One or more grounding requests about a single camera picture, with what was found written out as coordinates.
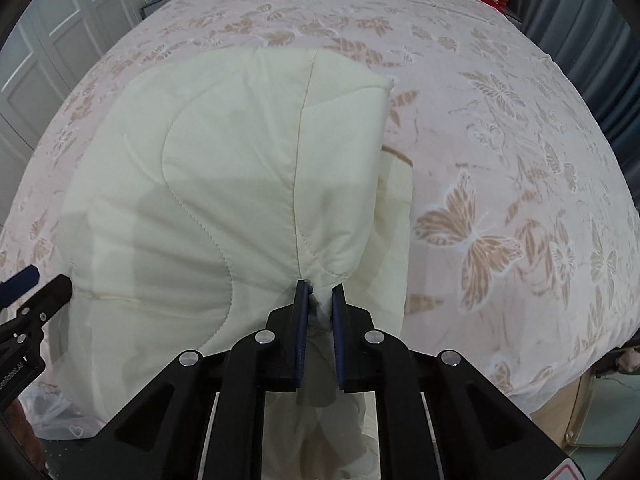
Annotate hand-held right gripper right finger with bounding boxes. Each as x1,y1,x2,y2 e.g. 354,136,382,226
331,284,586,480

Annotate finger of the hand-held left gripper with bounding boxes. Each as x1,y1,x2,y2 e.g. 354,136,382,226
0,266,41,307
0,274,74,357

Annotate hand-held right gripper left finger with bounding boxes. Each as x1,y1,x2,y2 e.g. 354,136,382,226
82,280,313,480

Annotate cream quilt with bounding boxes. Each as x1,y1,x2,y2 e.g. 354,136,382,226
57,42,416,480

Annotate clear plastic bag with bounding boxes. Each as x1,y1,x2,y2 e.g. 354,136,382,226
20,380,109,444

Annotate white wardrobe doors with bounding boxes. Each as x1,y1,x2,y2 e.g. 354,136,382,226
0,0,151,183

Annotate pink butterfly print bedspread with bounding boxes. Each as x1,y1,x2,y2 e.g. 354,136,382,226
0,0,640,403

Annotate grey nightstand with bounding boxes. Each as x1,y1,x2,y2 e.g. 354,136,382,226
139,0,201,25

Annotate grey curtain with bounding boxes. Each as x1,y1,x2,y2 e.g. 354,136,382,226
515,0,640,196

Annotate beige bed frame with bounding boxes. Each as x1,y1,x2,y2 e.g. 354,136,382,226
530,372,596,453

